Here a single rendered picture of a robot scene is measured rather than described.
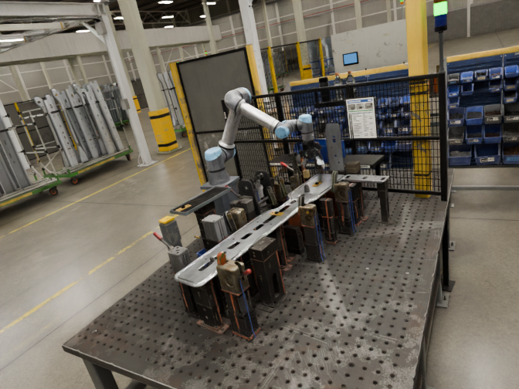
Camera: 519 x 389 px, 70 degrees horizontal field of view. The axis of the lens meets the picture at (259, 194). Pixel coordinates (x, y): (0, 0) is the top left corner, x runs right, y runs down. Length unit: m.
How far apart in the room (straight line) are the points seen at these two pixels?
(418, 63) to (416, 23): 0.23
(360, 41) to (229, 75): 4.82
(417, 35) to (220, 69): 2.71
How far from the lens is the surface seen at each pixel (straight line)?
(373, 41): 8.94
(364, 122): 2.80
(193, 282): 1.67
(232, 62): 4.66
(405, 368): 1.58
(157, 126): 9.97
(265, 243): 1.76
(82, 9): 8.94
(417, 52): 2.65
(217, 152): 2.49
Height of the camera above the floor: 1.84
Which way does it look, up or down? 20 degrees down
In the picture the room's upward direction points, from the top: 12 degrees counter-clockwise
